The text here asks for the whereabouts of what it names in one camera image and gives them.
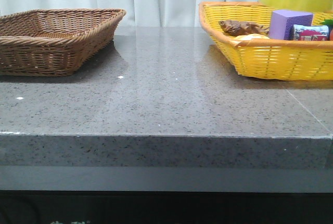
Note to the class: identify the purple foam block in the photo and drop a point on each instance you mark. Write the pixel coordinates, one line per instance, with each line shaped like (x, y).
(282, 21)

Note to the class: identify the brown wooden figurine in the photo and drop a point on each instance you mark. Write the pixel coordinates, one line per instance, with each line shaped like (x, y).
(237, 28)

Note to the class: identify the brown wicker basket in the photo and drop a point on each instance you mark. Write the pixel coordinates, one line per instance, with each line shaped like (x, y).
(55, 42)

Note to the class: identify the orange toy fruit green leaf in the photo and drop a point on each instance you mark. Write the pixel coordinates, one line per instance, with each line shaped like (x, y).
(329, 23)

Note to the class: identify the colourful snack packet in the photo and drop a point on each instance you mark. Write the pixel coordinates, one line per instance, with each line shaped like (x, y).
(309, 33)

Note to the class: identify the yellow woven plastic basket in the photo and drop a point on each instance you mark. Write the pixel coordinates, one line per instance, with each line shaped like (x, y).
(265, 58)

